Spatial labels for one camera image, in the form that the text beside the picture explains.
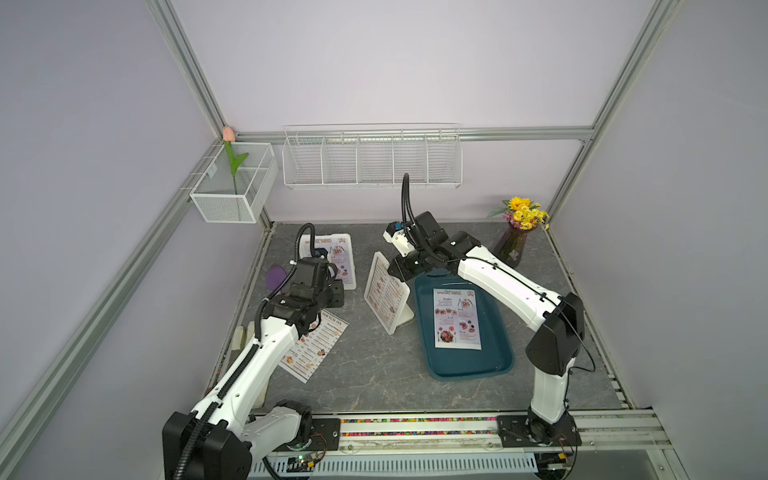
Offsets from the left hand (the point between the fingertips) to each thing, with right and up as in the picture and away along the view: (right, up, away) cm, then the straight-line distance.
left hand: (336, 288), depth 80 cm
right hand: (+15, +5, +1) cm, 16 cm away
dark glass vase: (+55, +12, +18) cm, 59 cm away
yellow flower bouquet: (+54, +22, +9) cm, 59 cm away
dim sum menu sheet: (-10, -20, +7) cm, 23 cm away
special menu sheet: (+35, -11, +13) cm, 40 cm away
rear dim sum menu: (+13, -2, +7) cm, 15 cm away
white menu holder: (+2, -2, +20) cm, 20 cm away
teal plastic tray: (+30, -22, +3) cm, 37 cm away
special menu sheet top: (-1, +10, +12) cm, 15 cm away
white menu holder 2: (+19, -10, +14) cm, 25 cm away
